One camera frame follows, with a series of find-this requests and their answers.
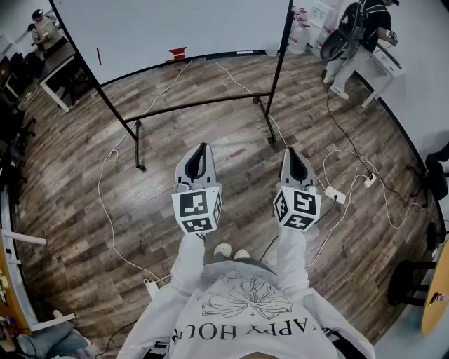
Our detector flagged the round wooden table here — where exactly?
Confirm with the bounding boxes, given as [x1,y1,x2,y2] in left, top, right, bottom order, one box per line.
[420,238,449,336]

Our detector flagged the grey table with white legs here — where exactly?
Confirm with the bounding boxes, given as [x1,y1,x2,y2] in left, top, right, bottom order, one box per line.
[37,41,88,114]

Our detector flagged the red whiteboard eraser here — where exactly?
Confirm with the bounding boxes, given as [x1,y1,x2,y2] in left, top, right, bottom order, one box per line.
[164,46,189,63]

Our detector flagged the person's right forearm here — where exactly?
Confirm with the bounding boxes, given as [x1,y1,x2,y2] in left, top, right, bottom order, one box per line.
[276,227,311,290]

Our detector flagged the whiteboard on black stand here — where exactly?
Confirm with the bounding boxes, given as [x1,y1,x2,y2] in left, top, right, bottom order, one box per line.
[48,0,295,172]

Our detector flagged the person's left forearm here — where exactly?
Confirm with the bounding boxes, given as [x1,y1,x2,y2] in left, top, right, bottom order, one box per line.
[170,231,208,292]

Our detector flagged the white power strip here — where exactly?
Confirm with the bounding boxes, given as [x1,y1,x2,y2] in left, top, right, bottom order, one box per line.
[324,185,347,205]
[142,278,161,299]

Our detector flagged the wooden table with white frame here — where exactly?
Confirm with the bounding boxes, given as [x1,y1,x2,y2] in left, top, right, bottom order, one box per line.
[0,227,76,337]

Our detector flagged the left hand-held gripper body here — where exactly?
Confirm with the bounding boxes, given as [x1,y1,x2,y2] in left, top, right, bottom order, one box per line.
[170,180,224,235]

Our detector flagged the black cable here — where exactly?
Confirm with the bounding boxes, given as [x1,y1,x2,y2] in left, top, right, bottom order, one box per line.
[259,198,340,262]
[321,68,443,225]
[96,318,140,357]

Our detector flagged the person's white printed sweatshirt torso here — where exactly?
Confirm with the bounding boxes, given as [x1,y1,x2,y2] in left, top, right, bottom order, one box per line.
[117,261,376,359]

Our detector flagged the black round stool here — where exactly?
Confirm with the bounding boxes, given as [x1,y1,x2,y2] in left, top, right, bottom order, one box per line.
[387,259,439,308]

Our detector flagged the grey cushioned chair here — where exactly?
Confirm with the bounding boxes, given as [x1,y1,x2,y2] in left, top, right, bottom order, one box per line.
[17,320,91,359]

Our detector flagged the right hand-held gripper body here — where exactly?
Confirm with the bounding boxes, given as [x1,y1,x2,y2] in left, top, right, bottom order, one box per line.
[272,182,322,232]

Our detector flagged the person's legs in dark trousers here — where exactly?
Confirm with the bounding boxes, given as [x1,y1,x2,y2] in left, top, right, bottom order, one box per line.
[209,254,278,276]

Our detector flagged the long white cable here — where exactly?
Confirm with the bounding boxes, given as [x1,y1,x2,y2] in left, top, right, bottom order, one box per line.
[97,59,194,285]

